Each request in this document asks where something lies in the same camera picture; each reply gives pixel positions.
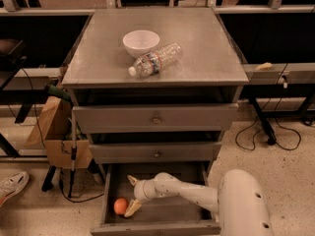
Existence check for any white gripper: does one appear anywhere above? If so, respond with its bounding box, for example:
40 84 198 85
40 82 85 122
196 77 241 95
124 175 157 217

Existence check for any orange fruit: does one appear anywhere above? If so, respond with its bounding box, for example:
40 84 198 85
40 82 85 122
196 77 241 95
113 198 129 215

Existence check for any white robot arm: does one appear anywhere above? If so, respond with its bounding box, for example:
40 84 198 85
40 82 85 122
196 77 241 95
124 169 274 236

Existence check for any grey open bottom drawer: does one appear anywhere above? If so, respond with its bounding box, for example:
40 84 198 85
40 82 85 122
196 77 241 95
91 162 221 236

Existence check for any grey middle drawer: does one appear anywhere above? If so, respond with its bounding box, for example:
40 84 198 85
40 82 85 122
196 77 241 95
90 142 221 163

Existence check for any grey wooden drawer cabinet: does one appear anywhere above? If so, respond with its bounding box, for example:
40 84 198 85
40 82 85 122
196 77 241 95
61 7 250 179

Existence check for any grey top drawer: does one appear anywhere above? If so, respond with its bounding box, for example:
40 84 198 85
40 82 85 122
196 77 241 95
73 103 238 134

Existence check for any brown cardboard box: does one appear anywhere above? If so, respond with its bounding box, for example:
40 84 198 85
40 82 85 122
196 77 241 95
24 95 94 170

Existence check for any white sneaker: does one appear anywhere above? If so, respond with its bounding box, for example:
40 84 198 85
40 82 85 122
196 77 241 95
0 171 30 207

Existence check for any clear plastic water bottle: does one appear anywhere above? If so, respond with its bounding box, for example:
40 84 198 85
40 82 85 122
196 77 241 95
128 43 183 78

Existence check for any black table leg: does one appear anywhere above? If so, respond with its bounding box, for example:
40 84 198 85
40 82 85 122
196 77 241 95
249 97 277 146

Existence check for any white ceramic bowl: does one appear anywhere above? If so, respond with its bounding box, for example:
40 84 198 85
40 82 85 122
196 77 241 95
123 29 159 58

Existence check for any yellow foam scrap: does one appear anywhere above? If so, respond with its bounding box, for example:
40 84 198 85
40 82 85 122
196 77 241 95
255 62 272 71

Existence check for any green-handled grabber stick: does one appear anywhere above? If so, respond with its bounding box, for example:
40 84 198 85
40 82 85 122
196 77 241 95
45 84 77 200

